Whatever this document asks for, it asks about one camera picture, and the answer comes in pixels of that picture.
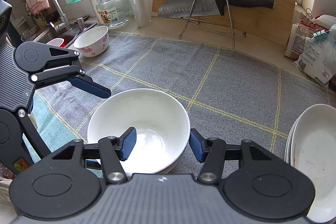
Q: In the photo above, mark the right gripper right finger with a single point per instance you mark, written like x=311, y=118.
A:
x=210, y=152

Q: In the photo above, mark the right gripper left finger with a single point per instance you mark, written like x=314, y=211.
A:
x=112, y=151

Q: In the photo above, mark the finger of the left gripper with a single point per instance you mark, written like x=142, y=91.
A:
x=89, y=86

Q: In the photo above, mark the floral bowl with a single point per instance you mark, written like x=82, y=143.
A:
x=92, y=42

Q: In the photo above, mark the white bowl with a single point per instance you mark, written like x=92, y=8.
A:
x=161, y=122

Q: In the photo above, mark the large fruit plate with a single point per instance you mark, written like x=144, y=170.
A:
x=313, y=154

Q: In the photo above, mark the stained fruit plate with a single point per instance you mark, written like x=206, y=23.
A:
x=288, y=144

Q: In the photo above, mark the steel kitchen sink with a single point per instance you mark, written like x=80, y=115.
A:
x=50, y=33

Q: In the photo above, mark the white colander basket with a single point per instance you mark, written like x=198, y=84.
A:
x=57, y=42

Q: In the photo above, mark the red wash basin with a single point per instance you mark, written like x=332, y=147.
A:
x=67, y=39

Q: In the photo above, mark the grey blue checked towel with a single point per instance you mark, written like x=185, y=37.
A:
x=226, y=94

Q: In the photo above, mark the pink checked dish cloth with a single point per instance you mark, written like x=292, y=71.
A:
x=36, y=6

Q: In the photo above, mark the glass jar with lid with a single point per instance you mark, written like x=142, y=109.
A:
x=114, y=13

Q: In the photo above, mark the white plastic powder bag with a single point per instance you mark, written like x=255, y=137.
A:
x=318, y=58

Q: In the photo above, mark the clipped red white bag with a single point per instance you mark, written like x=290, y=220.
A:
x=305, y=28

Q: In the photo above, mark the black handled kitchen knife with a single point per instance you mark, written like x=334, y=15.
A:
x=181, y=8

